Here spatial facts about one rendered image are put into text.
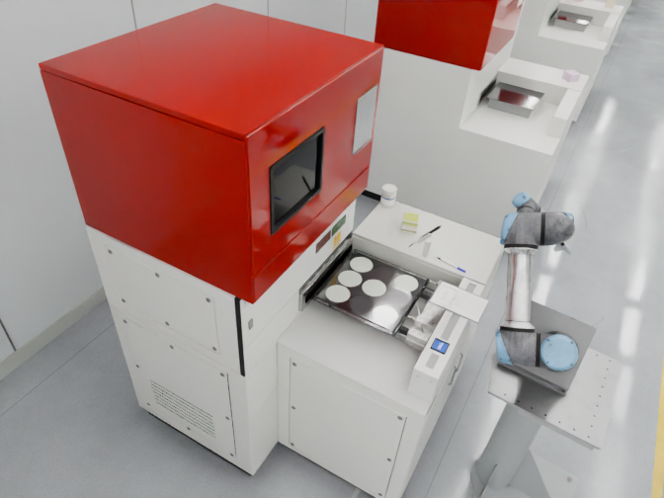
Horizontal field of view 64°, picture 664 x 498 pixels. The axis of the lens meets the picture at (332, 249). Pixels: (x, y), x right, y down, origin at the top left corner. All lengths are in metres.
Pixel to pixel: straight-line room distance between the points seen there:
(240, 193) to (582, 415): 1.45
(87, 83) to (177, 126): 0.32
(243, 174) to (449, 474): 1.93
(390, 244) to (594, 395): 0.99
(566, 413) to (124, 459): 1.97
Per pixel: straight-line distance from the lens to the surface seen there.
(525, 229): 1.96
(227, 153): 1.39
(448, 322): 2.09
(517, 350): 1.95
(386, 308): 2.16
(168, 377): 2.45
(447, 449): 2.90
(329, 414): 2.28
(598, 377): 2.33
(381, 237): 2.39
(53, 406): 3.16
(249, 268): 1.59
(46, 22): 2.84
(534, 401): 2.14
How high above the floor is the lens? 2.44
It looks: 40 degrees down
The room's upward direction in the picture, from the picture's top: 5 degrees clockwise
